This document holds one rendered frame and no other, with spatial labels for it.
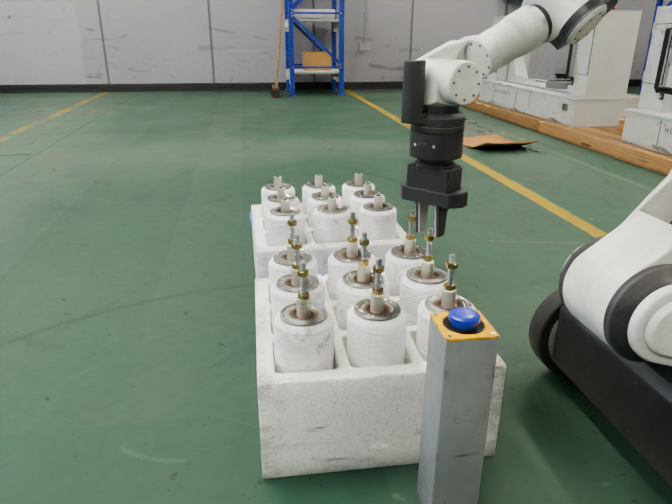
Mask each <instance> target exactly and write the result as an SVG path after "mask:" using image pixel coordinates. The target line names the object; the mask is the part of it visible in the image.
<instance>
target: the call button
mask: <svg viewBox="0 0 672 504"><path fill-rule="evenodd" d="M448 319H449V321H450V322H451V324H452V325H453V326H454V327H456V328H459V329H464V330H469V329H473V328H475V327H476V325H477V324H479V322H480V314H479V313H478V312H477V311H475V310H473V309H471V308H466V307H457V308H454V309H451V310H450V311H449V315H448Z"/></svg>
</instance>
